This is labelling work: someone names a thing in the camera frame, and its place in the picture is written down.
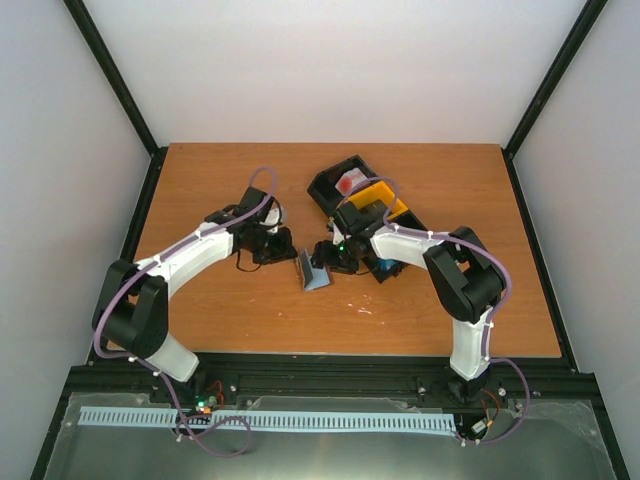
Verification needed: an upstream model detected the brown leather card holder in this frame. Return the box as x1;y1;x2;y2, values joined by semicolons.
296;249;332;292

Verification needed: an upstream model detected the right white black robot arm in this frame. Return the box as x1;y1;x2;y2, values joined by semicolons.
310;200;513;381

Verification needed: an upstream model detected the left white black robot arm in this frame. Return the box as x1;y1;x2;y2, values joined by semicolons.
92;187;296;403

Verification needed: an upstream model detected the blue card stack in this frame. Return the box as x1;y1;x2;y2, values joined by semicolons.
377;259;401;275

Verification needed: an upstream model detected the black card stack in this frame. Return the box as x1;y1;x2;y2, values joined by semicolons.
359;199;388;222

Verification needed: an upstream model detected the black left card bin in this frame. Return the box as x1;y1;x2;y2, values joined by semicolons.
307;155;375;216

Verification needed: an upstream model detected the black card bin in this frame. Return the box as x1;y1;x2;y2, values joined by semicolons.
307;155;375;216
369;210;429;283

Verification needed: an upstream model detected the black right card bin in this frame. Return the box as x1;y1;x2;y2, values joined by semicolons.
369;210;429;283

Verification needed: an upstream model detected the red white credit card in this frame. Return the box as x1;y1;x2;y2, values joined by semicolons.
335;168;368;196

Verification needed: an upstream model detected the yellow middle card bin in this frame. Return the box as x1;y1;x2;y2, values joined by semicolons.
346;181;409;221

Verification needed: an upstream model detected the small electronics board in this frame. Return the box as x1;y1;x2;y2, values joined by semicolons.
194;380;225;415

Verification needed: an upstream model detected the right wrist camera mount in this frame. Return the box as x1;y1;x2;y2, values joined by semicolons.
327;220;345;246

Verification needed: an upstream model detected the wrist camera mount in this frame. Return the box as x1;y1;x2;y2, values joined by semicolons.
261;205;286;234
327;220;345;246

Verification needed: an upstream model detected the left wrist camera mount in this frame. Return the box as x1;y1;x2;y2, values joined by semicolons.
261;205;286;234

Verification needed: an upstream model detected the light blue cable duct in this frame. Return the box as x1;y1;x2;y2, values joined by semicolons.
77;406;456;436

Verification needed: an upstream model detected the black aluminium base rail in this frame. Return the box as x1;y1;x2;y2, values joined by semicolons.
64;350;599;416

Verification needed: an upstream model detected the left black frame post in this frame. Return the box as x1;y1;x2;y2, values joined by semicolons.
63;0;169;156

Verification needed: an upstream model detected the black frame post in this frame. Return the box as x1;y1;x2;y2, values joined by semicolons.
502;0;609;156
63;0;169;156

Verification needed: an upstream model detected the right black frame post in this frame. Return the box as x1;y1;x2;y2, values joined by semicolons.
502;0;609;156

